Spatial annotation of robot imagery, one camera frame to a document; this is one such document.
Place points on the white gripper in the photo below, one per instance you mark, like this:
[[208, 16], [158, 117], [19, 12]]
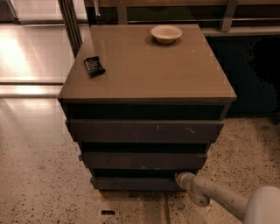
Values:
[[183, 178]]

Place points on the drawer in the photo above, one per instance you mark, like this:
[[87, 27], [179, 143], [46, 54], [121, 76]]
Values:
[[135, 184], [171, 132], [144, 161]]

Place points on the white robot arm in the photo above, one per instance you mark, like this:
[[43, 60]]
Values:
[[261, 207]]

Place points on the brown drawer cabinet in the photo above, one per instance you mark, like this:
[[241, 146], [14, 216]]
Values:
[[145, 80]]

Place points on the middle drawer front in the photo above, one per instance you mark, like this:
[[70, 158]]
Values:
[[144, 161]]

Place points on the top drawer front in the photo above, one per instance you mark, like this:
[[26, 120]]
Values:
[[171, 132]]

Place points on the black floor tape mark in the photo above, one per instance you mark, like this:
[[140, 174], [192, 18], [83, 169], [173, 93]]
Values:
[[108, 212]]

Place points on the white paper bowl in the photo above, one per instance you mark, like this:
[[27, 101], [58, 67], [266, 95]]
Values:
[[166, 34]]

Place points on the black snack wrapper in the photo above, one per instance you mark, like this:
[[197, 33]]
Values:
[[93, 66]]

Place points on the metal railing frame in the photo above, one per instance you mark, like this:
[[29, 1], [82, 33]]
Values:
[[231, 26]]

